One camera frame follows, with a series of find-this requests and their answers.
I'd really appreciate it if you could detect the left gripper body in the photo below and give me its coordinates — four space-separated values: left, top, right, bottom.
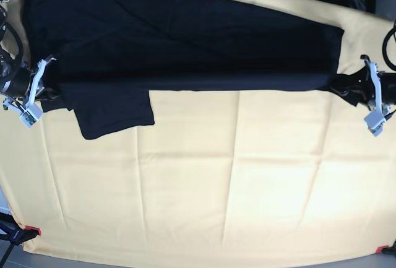
327 66 395 107

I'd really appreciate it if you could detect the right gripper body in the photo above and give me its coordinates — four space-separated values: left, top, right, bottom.
1 67 59 101

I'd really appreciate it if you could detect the dark navy T-shirt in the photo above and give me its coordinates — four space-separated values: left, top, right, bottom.
22 0 344 140

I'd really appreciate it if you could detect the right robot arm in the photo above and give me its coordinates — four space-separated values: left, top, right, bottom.
1 6 64 113

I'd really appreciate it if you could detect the red blue clamp left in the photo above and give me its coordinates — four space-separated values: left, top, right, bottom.
1 212 41 267

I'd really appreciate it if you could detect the red clamp right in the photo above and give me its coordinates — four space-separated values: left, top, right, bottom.
376 241 396 256

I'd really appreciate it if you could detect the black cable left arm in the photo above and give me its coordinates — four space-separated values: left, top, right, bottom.
381 20 396 72

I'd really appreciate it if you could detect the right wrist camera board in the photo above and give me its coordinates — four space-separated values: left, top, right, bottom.
19 103 43 129

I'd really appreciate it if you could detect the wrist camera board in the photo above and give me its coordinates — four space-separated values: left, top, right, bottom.
364 108 386 137
19 103 43 129

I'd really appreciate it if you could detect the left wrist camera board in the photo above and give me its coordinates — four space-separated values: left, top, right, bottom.
364 108 386 137

